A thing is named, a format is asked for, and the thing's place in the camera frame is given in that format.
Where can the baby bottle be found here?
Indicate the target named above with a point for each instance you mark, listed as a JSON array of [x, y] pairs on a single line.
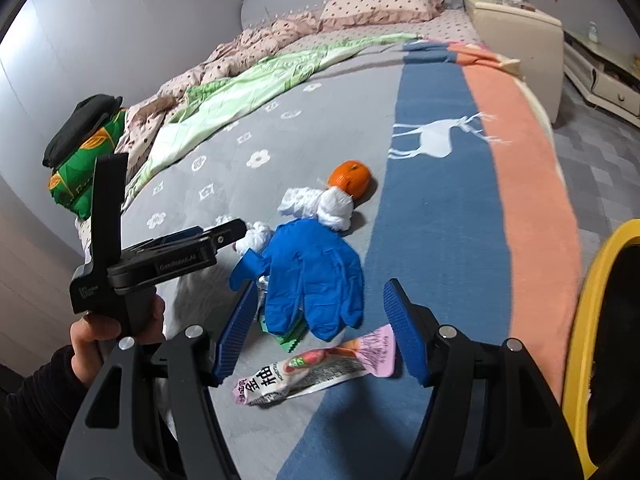
[[592, 32]]

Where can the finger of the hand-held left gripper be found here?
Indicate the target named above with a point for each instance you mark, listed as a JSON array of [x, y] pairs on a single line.
[[170, 239], [227, 232]]

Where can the pink and white snack wrapper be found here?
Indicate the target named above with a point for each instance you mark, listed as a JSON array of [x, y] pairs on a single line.
[[310, 375]]

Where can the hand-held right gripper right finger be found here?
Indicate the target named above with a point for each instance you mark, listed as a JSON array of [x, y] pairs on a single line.
[[407, 332]]

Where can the pink dotted quilt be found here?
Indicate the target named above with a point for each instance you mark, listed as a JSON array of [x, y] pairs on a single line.
[[235, 55]]

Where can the white tissue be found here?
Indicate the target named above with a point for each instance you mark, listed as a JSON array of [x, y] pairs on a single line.
[[335, 210], [225, 220], [255, 237]]

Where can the green snack packet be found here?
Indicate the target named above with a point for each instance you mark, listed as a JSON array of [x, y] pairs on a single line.
[[290, 337]]

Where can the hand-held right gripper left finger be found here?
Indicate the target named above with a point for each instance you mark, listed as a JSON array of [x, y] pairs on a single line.
[[235, 335]]

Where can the orange tangerine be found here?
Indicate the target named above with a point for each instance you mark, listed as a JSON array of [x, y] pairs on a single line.
[[350, 176]]

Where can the person's left forearm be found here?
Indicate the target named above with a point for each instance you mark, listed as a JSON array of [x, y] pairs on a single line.
[[35, 410]]

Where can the black folded clothing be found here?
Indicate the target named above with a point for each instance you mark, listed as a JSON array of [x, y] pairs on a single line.
[[80, 125]]

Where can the pink dotted pillow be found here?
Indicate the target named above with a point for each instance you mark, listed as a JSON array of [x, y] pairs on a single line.
[[380, 7]]

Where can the grey blue orange deer blanket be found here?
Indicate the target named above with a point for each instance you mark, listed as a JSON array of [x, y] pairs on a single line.
[[440, 240]]

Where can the blue rubber glove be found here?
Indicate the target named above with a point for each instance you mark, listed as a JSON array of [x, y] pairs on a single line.
[[310, 270]]

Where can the person's left hand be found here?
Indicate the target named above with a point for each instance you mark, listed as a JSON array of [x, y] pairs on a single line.
[[87, 340]]

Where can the cream nightstand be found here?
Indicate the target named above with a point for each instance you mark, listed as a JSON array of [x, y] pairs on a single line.
[[520, 45]]

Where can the dotted bed sheet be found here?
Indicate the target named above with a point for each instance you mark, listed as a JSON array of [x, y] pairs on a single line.
[[450, 25]]

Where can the cream coffee table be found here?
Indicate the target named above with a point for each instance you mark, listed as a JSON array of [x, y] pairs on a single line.
[[600, 75]]

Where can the grey upholstered bed headboard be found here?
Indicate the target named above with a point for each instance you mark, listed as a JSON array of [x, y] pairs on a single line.
[[280, 10]]

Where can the yellow rimmed trash bin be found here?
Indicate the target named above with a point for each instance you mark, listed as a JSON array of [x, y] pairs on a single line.
[[580, 360]]

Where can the green patterned quilt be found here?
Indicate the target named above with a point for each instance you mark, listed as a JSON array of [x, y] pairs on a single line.
[[240, 90]]

